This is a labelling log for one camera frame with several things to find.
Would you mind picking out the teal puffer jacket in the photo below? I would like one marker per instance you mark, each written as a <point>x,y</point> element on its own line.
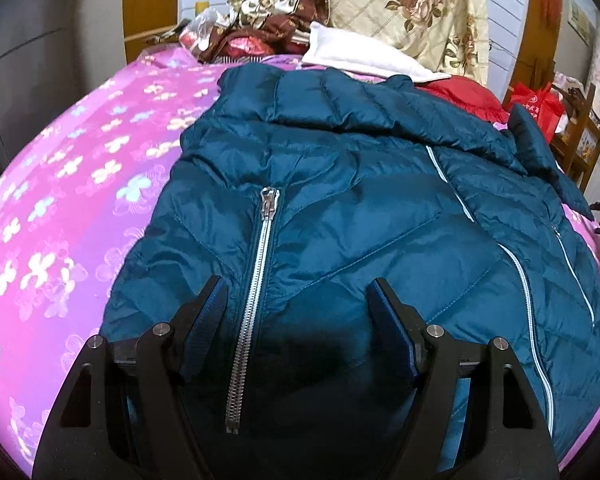
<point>360,220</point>

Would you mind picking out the wooden chair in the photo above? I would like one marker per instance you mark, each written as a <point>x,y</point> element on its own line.
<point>577,130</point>

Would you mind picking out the wooden headboard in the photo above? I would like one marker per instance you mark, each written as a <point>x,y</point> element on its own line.
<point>150,5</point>

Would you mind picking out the white pillow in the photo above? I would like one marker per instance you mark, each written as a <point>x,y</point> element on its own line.
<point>360,55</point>

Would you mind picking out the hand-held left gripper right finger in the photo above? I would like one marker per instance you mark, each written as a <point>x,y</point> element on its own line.
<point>392,327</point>

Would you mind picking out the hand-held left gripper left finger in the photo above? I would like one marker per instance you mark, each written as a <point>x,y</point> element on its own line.
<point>207,317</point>

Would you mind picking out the cream rose print quilt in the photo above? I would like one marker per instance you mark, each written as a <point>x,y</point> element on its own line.
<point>415,10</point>

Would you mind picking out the pink floral bed sheet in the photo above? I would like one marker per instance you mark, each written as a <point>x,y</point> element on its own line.
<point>75,175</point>

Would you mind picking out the red plastic bag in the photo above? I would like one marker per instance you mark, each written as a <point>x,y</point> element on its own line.
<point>535,105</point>

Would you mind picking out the maroon patterned blanket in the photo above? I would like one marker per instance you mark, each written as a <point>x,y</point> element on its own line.
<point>275,20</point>

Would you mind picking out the red cloth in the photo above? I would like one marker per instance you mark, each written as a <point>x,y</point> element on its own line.
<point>462,97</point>

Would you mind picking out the clear plastic bag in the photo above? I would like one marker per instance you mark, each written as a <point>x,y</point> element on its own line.
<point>205,22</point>

